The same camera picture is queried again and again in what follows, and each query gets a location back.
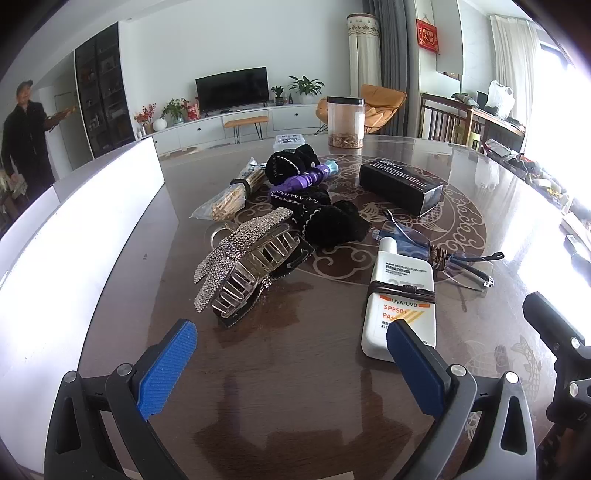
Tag white plastic bag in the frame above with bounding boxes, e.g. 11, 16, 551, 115
487, 80, 515, 118

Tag clear jar with black lid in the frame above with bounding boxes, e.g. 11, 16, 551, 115
327, 96, 365, 149

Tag assorted clutter pile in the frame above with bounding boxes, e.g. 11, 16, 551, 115
517, 154, 583, 208

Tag red wall hanging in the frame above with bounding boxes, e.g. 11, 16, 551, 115
416, 18, 439, 52

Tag wooden side table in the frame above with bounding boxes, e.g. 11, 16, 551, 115
466, 104, 527, 153

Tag black television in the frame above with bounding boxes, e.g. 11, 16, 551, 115
195, 67, 270, 114

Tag red flower arrangement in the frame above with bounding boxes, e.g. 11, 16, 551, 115
135, 104, 158, 134

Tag rhinestone hair claw clip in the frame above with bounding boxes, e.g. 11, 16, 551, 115
193, 207, 301, 319

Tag covered standing air conditioner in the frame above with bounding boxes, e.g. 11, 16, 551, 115
346, 13, 383, 97

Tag white sheer curtain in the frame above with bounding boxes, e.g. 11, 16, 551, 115
489, 14, 539, 116

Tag bag of wooden sticks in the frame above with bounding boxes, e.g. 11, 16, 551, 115
190, 157, 271, 223

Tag wooden bench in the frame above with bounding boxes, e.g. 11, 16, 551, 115
223, 114, 269, 144

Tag orange lounge chair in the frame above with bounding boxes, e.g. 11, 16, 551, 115
316, 84, 408, 137

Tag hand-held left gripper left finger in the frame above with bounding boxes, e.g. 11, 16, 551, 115
44, 318, 199, 480

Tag black display cabinet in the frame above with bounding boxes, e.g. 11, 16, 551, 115
74, 22, 137, 160

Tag white sunscreen bottle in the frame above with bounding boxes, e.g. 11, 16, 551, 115
361, 237, 437, 361

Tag brown cord bracelet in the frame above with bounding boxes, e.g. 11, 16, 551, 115
368, 244, 455, 306

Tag clear plastic case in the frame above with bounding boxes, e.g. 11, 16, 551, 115
271, 134, 308, 152

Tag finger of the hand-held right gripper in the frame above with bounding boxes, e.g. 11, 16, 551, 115
523, 292, 591, 384

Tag large potted plant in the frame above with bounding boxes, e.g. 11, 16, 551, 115
288, 75, 325, 104

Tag black cardboard box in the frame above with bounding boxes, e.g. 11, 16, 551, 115
359, 158, 445, 217

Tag bushy potted plant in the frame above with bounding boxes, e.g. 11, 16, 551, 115
161, 98, 190, 125

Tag white storage box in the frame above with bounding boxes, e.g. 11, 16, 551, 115
0, 135, 166, 462

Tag white television cabinet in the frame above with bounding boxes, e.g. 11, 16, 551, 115
139, 104, 324, 155

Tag rimless eyeglasses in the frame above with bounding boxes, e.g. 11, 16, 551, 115
372, 209, 505, 296

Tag grey curtain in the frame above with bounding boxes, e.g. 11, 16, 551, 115
362, 0, 419, 137

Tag black velvet hair bow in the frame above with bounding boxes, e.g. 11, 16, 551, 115
265, 144, 371, 250

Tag purple plastic toy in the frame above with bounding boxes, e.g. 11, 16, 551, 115
269, 159, 340, 197

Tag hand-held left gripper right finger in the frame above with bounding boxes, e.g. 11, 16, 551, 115
386, 318, 539, 480

